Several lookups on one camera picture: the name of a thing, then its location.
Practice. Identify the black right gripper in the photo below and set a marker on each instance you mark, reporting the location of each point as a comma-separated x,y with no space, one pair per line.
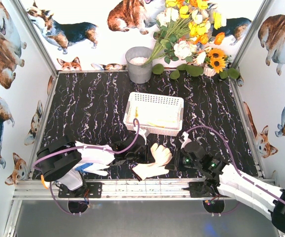
178,159

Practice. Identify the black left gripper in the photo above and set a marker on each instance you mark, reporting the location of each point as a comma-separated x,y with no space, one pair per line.
144,153

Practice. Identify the orange dotted white glove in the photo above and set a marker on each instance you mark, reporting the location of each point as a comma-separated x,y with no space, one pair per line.
158,117

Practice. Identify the blue dotted white glove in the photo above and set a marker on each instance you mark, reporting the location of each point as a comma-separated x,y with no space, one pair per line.
73,179

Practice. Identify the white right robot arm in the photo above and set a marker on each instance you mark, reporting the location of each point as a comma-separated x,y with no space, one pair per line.
222,178

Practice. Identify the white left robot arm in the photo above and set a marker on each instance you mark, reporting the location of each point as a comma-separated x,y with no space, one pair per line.
64,160

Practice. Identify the white plastic storage basket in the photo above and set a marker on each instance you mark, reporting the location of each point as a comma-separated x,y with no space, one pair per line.
170,103

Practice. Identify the grey metal bucket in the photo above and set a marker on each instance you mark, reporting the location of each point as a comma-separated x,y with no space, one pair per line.
138,64

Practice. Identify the sunflower pot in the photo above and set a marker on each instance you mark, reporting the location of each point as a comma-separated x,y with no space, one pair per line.
217,62

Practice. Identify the artificial flower bouquet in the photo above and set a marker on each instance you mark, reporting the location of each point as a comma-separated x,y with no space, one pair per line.
187,31

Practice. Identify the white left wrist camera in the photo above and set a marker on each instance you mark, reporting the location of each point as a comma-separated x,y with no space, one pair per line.
143,133

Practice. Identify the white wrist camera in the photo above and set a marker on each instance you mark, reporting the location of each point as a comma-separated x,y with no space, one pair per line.
184,139
143,133

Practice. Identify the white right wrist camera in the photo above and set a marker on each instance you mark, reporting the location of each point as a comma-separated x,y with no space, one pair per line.
184,139

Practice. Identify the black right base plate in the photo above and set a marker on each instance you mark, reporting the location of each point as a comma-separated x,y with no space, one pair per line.
204,188

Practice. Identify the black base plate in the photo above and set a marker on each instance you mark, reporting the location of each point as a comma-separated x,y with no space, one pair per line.
90,190
204,188

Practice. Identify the aluminium front rail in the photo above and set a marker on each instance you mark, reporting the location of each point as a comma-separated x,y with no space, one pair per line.
124,189

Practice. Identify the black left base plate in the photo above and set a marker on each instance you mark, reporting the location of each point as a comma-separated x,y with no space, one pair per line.
90,190

